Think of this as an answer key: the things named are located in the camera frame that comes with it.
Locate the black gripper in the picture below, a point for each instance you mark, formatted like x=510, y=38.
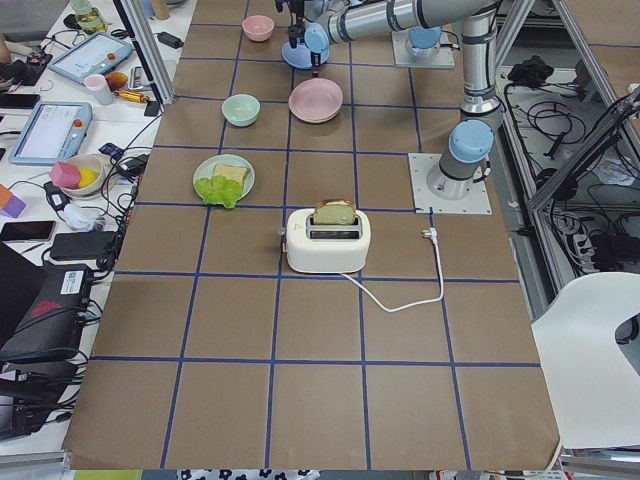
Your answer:
x=315, y=59
x=295, y=15

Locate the blue plate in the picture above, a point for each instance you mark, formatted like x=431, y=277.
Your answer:
x=298, y=57

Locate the pink plate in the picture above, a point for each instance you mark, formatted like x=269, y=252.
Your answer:
x=316, y=100

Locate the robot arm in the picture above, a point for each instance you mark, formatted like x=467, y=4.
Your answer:
x=397, y=113
x=302, y=13

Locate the pink bowl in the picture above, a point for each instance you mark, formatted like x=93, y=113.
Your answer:
x=258, y=28

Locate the green bowl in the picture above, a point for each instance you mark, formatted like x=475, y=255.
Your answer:
x=241, y=110

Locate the bread slice on plate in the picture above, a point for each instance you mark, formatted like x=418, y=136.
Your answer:
x=231, y=172

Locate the black power adapter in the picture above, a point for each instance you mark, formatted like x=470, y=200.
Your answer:
x=170, y=40

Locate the bread slice in toaster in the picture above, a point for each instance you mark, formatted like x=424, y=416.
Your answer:
x=334, y=212

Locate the green plate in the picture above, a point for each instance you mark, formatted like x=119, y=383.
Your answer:
x=205, y=170

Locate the green lettuce leaf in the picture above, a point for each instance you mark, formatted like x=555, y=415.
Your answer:
x=219, y=190

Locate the white toaster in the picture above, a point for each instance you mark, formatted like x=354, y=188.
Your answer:
x=326, y=249

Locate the teach pendant tablet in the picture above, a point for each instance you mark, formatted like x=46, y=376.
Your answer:
x=54, y=132
x=99, y=53

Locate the pink cup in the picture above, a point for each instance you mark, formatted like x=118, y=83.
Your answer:
x=98, y=87

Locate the beige bowl with toys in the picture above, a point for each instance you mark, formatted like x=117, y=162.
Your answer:
x=80, y=176

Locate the white chair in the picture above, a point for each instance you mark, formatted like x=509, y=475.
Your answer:
x=594, y=389

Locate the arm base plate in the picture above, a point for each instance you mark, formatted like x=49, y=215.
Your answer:
x=434, y=193
x=423, y=48

